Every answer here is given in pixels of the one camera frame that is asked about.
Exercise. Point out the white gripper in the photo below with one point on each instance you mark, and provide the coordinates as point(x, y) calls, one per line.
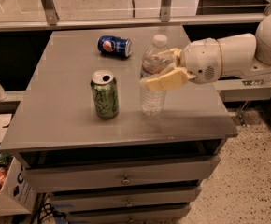
point(200, 61)

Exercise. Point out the clear plastic water bottle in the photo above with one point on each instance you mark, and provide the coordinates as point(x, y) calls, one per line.
point(156, 58)

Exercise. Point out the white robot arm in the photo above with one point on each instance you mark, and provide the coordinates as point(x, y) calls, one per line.
point(246, 56)

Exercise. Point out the blue Pepsi can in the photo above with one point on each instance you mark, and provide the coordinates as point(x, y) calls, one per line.
point(116, 46)

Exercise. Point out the green soda can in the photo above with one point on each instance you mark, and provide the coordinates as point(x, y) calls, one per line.
point(105, 95)

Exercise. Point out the grey drawer cabinet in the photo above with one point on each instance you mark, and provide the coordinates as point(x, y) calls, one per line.
point(56, 125)

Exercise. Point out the bottom grey drawer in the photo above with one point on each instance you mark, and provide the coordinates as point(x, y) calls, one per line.
point(130, 216)

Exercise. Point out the grey drawer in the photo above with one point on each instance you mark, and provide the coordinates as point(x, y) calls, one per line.
point(125, 198)
point(121, 174)
point(130, 216)

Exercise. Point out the top grey drawer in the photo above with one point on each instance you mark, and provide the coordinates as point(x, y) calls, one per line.
point(121, 174)

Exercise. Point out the middle grey drawer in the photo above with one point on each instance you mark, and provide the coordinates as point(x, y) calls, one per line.
point(125, 198)

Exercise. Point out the white cardboard box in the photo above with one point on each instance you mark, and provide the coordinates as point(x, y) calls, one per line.
point(16, 195)

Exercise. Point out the metal frame rail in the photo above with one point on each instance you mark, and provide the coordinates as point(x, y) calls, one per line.
point(20, 15)

